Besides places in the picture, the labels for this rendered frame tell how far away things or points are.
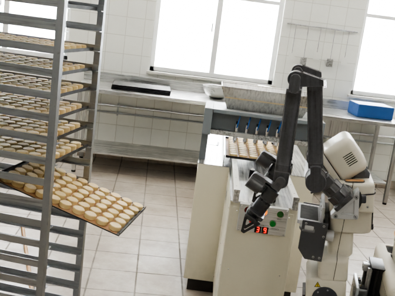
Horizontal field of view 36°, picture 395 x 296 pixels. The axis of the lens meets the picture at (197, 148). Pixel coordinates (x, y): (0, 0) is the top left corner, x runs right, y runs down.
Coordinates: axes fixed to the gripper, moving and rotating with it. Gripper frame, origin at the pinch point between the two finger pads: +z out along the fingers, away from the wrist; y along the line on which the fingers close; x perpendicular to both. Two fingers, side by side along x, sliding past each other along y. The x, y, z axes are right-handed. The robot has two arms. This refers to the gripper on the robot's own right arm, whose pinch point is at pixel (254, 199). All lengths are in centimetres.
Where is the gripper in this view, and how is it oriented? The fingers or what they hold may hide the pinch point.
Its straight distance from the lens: 278.3
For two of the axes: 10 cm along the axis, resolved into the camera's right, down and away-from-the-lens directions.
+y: -1.9, 1.8, -9.7
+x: 8.2, 5.8, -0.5
